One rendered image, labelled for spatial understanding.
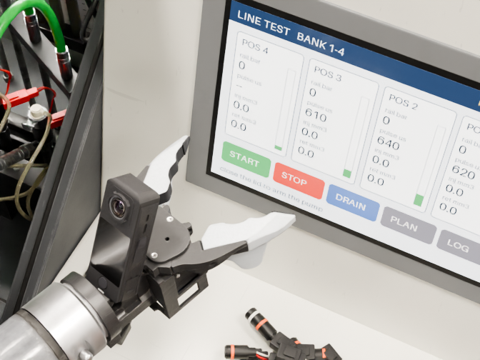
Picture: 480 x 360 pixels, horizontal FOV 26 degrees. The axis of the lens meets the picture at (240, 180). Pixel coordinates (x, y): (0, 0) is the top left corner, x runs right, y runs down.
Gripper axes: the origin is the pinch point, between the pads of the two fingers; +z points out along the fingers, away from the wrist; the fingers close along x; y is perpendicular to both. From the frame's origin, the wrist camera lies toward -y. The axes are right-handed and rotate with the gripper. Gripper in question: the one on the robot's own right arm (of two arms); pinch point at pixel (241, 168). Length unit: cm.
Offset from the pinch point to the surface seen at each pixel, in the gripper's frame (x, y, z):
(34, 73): -79, 52, 18
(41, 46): -59, 28, 11
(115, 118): -35.8, 24.7, 7.7
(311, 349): -0.7, 45.4, 8.0
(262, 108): -15.6, 16.0, 16.7
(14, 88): -79, 52, 13
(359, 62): -5.2, 6.0, 22.8
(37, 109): -48, 28, 3
